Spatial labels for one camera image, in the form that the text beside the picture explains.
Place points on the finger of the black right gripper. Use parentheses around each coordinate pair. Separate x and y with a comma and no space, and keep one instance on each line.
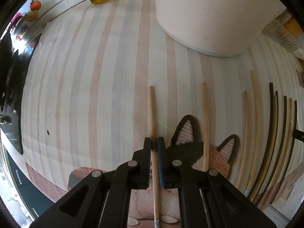
(298,135)

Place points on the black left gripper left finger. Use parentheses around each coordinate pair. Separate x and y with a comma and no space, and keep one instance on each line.
(101,199)

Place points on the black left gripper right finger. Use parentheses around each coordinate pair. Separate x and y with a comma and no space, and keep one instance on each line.
(206,199)

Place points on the black chopstick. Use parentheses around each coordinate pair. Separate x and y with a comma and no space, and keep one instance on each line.
(290,138)
(271,96)
(277,167)

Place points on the brown bamboo chopstick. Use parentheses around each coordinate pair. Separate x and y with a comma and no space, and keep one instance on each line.
(285,141)
(269,153)

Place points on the clear plastic storage rack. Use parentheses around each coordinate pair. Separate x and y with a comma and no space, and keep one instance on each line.
(278,33)

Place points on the striped cat placemat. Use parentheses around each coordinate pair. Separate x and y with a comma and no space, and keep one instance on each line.
(85,99)

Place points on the cream cylindrical utensil holder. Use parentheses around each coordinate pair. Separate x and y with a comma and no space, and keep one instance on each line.
(222,28)

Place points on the black induction cooktop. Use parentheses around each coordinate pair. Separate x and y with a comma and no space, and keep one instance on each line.
(14,69)

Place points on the orange fruit wall sticker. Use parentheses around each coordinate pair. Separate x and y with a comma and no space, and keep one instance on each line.
(35,5)

